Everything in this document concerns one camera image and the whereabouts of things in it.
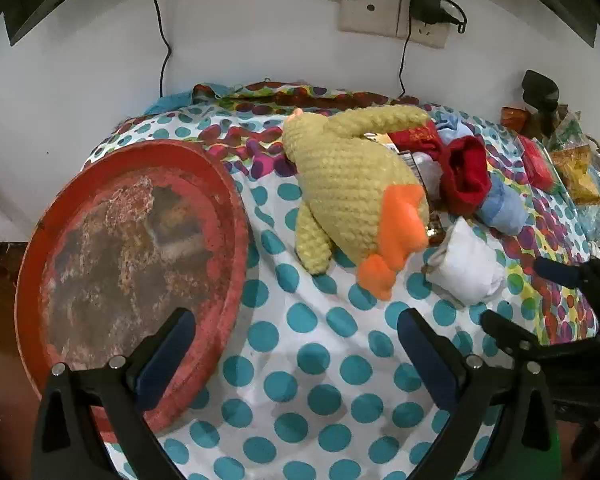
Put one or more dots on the red cloth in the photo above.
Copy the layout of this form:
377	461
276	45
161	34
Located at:
467	175

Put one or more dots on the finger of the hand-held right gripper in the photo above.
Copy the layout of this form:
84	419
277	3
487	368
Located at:
505	330
555	271

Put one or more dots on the white socks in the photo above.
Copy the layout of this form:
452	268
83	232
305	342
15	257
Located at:
467	265

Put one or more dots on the red gold-printed packet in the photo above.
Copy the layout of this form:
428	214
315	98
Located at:
415	137

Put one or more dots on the light blue cloth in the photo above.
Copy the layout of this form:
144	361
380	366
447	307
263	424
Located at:
505	207

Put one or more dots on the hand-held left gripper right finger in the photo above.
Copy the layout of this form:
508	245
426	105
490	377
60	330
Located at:
425	355

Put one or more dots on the cracked beige wall plate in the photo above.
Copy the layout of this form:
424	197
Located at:
370	7

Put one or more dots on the orange snack packet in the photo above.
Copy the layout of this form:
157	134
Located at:
514	120

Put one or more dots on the red cardboard box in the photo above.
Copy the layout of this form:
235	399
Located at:
540	167

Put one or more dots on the polka dot cloth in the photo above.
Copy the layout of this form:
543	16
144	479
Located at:
305	350

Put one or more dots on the beige wall socket plate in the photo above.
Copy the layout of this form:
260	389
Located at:
432	35

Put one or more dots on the yellow crocheted duck toy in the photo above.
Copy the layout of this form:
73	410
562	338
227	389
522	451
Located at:
350	185

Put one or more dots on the clear plastic bag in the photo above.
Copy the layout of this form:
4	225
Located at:
592	220

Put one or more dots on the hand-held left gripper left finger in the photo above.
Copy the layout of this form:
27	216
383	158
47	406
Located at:
165	360

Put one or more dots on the red round tray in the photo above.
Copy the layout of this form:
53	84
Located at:
130	240

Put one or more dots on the yellow snack bag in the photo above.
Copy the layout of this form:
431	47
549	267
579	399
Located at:
577	170

